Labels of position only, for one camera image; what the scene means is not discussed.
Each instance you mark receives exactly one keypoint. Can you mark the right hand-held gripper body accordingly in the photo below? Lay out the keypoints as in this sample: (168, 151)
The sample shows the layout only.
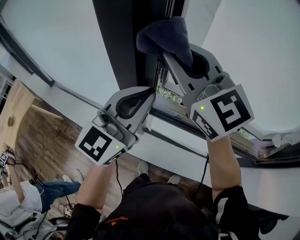
(225, 112)

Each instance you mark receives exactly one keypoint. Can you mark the person's right forearm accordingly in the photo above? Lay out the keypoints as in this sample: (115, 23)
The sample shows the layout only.
(223, 168)

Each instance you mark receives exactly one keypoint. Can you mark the white power strip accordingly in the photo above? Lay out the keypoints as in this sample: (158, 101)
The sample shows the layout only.
(69, 209)

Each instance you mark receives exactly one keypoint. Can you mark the person's white shoe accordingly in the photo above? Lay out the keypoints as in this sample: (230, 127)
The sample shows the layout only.
(143, 168)
(174, 179)

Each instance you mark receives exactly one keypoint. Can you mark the dark wall trim strip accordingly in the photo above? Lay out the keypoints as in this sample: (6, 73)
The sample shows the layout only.
(23, 54)

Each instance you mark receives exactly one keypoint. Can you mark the person's left forearm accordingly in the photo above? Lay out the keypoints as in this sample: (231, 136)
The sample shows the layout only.
(93, 187)

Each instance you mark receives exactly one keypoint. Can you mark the dark grey cloth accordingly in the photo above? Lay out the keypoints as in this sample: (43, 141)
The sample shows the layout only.
(166, 37)

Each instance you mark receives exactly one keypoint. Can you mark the black trousers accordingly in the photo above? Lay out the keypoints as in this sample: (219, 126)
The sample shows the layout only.
(142, 179)

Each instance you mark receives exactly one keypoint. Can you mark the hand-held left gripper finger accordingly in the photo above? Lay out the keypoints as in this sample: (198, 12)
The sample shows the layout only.
(112, 100)
(145, 114)

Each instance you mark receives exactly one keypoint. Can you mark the crumpled white paper tissue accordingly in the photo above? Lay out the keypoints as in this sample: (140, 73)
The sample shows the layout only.
(284, 140)

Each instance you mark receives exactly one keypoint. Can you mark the person's left white shoe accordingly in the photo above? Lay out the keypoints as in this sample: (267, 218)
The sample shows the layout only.
(143, 168)

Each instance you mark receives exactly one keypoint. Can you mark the light wooden table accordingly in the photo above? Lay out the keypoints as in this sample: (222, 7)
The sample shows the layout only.
(16, 112)

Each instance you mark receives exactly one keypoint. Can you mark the black office chair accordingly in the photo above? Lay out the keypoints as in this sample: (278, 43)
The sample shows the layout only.
(267, 220)

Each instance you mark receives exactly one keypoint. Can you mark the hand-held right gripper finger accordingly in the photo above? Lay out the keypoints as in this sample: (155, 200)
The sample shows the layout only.
(214, 65)
(185, 84)

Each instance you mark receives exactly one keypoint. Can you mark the green foliage outside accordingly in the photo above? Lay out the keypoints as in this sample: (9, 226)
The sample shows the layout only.
(168, 93)

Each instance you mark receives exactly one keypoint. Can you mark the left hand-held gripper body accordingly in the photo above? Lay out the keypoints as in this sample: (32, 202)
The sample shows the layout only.
(96, 145)

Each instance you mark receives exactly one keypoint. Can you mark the person's right white shoe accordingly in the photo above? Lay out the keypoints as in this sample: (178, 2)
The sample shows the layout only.
(174, 179)

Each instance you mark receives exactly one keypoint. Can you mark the dark window frame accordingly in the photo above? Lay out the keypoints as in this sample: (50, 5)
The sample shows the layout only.
(112, 47)

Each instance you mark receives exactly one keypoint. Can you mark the black shirt with orange print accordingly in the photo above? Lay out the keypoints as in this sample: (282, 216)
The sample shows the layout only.
(152, 211)

